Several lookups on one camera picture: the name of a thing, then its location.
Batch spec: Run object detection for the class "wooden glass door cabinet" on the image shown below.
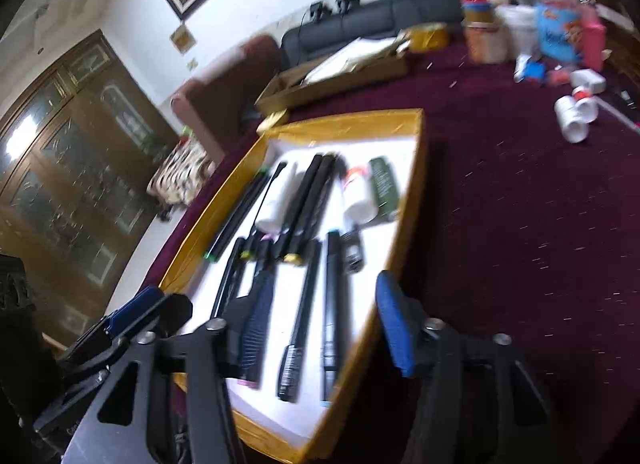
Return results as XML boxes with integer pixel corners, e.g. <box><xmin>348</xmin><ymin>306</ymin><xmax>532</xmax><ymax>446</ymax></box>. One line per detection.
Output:
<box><xmin>0</xmin><ymin>28</ymin><xmax>182</xmax><ymax>347</ymax></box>

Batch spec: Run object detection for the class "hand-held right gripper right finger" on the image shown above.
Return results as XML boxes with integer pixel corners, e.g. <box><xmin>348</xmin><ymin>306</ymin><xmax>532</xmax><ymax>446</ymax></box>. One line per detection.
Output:
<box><xmin>376</xmin><ymin>269</ymin><xmax>583</xmax><ymax>464</ymax></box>

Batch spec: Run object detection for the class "white charger block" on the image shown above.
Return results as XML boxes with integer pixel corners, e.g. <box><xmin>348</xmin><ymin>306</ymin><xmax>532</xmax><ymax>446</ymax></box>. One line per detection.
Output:
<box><xmin>569</xmin><ymin>68</ymin><xmax>607</xmax><ymax>94</ymax></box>

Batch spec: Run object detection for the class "small gold wall plaque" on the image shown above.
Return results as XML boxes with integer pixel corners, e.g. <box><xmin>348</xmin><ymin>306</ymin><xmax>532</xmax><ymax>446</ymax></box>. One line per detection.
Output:
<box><xmin>169</xmin><ymin>25</ymin><xmax>196</xmax><ymax>52</ymax></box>

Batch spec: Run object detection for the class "black marker dark cap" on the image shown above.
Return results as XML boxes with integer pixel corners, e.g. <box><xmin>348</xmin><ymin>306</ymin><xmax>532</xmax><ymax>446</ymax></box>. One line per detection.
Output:
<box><xmin>273</xmin><ymin>153</ymin><xmax>325</xmax><ymax>259</ymax></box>

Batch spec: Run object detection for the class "white bottle red cap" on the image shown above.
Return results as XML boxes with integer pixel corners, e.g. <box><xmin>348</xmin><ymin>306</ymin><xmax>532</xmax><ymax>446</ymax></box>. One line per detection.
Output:
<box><xmin>342</xmin><ymin>166</ymin><xmax>379</xmax><ymax>228</ymax></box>

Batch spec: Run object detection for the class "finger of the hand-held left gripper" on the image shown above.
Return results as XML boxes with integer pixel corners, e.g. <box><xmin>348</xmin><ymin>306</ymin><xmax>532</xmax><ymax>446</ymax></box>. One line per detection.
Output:
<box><xmin>55</xmin><ymin>285</ymin><xmax>194</xmax><ymax>395</ymax></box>

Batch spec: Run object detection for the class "white pill bottle green label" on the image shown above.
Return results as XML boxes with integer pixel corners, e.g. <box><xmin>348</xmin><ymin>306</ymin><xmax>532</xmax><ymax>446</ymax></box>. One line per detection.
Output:
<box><xmin>553</xmin><ymin>94</ymin><xmax>591</xmax><ymax>143</ymax></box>

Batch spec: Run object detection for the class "thin black pen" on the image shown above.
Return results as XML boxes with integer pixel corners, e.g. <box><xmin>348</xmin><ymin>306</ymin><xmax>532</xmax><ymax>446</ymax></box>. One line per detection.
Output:
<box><xmin>209</xmin><ymin>237</ymin><xmax>247</xmax><ymax>321</ymax></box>

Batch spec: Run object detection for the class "black marker green cap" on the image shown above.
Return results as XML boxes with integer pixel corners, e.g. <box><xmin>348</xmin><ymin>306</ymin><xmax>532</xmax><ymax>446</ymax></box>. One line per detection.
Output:
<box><xmin>204</xmin><ymin>168</ymin><xmax>274</xmax><ymax>263</ymax></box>

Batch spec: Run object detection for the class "translucent white pen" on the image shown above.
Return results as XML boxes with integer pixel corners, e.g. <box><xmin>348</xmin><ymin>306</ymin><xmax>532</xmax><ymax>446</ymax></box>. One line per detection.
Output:
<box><xmin>597</xmin><ymin>98</ymin><xmax>640</xmax><ymax>133</ymax></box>

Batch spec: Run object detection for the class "green tube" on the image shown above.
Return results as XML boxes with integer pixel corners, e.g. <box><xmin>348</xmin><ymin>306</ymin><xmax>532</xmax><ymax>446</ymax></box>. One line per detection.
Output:
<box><xmin>368</xmin><ymin>157</ymin><xmax>400</xmax><ymax>222</ymax></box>

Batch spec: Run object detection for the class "cardboard box with papers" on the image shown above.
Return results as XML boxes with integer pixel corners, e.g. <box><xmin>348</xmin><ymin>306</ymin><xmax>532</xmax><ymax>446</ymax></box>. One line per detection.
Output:
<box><xmin>254</xmin><ymin>36</ymin><xmax>409</xmax><ymax>116</ymax></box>

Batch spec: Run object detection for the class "patterned cushion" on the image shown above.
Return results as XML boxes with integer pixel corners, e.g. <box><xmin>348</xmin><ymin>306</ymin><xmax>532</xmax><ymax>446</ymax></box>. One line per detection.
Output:
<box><xmin>146</xmin><ymin>135</ymin><xmax>217</xmax><ymax>208</ymax></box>

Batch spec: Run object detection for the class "white plastic jar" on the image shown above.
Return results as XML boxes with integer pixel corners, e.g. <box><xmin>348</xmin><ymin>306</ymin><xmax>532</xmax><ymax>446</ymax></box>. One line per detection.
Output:
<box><xmin>499</xmin><ymin>4</ymin><xmax>541</xmax><ymax>58</ymax></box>

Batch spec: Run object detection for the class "yellow cardboard tray box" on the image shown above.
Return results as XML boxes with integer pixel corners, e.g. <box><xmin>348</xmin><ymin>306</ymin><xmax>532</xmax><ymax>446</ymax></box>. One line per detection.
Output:
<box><xmin>159</xmin><ymin>108</ymin><xmax>426</xmax><ymax>463</ymax></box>

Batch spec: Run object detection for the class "yellow tape roll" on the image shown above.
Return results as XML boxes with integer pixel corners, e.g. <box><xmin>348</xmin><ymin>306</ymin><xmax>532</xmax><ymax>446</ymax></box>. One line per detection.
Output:
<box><xmin>406</xmin><ymin>23</ymin><xmax>449</xmax><ymax>54</ymax></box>

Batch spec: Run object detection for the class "amber bottle red blue lid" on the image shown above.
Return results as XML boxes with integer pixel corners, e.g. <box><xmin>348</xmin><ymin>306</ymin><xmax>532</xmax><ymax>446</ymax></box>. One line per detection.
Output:
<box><xmin>461</xmin><ymin>0</ymin><xmax>496</xmax><ymax>30</ymax></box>

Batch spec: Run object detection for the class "small black device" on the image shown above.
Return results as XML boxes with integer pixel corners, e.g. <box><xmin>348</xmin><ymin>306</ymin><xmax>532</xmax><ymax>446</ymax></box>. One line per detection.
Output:
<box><xmin>342</xmin><ymin>228</ymin><xmax>367</xmax><ymax>271</ymax></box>

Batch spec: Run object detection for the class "blue and red lighter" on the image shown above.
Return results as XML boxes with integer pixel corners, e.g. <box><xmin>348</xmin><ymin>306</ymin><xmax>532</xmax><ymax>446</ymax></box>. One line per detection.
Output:
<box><xmin>514</xmin><ymin>56</ymin><xmax>546</xmax><ymax>84</ymax></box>

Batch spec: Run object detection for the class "clear cup with label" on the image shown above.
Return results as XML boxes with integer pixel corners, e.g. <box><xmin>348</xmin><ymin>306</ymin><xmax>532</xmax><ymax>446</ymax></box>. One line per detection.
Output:
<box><xmin>462</xmin><ymin>23</ymin><xmax>509</xmax><ymax>64</ymax></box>

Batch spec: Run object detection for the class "pink thermos knitted sleeve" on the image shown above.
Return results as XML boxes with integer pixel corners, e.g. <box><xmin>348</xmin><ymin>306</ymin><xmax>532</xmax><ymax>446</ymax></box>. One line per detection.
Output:
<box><xmin>581</xmin><ymin>13</ymin><xmax>607</xmax><ymax>74</ymax></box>

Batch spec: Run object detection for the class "brown armchair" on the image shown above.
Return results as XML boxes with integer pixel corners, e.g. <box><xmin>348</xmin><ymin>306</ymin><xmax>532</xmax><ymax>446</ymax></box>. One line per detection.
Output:
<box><xmin>169</xmin><ymin>34</ymin><xmax>282</xmax><ymax>166</ymax></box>

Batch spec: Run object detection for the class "black leather sofa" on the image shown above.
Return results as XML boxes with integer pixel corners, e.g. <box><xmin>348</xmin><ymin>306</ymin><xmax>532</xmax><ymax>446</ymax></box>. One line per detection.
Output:
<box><xmin>279</xmin><ymin>0</ymin><xmax>467</xmax><ymax>71</ymax></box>

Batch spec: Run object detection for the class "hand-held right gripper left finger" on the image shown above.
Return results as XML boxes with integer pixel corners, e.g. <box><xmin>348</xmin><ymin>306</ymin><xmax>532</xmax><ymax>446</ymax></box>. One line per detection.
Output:
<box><xmin>60</xmin><ymin>269</ymin><xmax>278</xmax><ymax>464</ymax></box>

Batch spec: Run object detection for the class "white pill bottle red label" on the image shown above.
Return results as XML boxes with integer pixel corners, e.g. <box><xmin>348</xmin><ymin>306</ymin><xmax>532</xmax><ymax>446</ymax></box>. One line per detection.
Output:
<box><xmin>572</xmin><ymin>85</ymin><xmax>600</xmax><ymax>123</ymax></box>

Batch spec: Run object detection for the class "plain white bottle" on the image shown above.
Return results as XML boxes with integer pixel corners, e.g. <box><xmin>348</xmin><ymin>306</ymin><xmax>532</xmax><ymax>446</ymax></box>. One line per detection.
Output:
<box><xmin>256</xmin><ymin>162</ymin><xmax>299</xmax><ymax>236</ymax></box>

